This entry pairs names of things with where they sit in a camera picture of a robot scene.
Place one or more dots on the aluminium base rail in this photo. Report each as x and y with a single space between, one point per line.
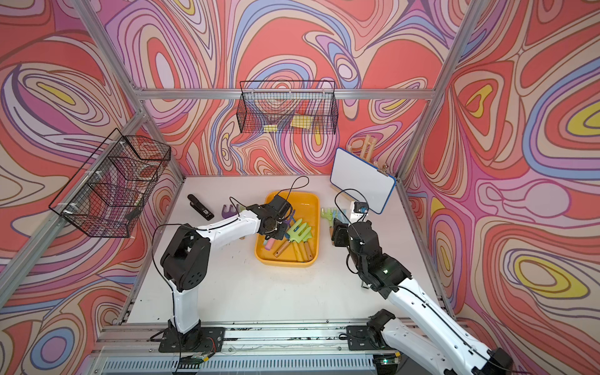
298 347

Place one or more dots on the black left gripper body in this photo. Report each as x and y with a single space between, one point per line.
279 230

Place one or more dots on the wooden easel stand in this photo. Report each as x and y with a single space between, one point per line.
368 146

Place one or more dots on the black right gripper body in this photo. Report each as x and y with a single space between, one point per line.
342 236

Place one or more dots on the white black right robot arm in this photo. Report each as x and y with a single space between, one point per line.
443 347

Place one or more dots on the purple hand rake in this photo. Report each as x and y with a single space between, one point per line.
229 211

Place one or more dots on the green garden fork wooden handle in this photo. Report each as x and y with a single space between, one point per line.
297 233

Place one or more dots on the black wire basket wall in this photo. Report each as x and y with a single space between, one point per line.
288 106
108 193

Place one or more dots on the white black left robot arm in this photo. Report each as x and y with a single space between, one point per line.
185 265

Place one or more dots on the blue framed whiteboard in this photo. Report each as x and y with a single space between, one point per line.
362 179

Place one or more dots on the black wire basket back wall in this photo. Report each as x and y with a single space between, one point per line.
288 106

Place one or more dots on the black stapler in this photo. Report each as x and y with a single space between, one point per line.
200 208

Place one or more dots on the black wire basket left wall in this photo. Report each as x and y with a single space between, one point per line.
108 193

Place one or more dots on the green hand rake wooden handle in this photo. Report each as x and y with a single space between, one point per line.
329 215

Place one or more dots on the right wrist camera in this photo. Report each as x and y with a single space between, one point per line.
358 211

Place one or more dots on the yellow plastic storage box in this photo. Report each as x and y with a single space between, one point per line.
305 206

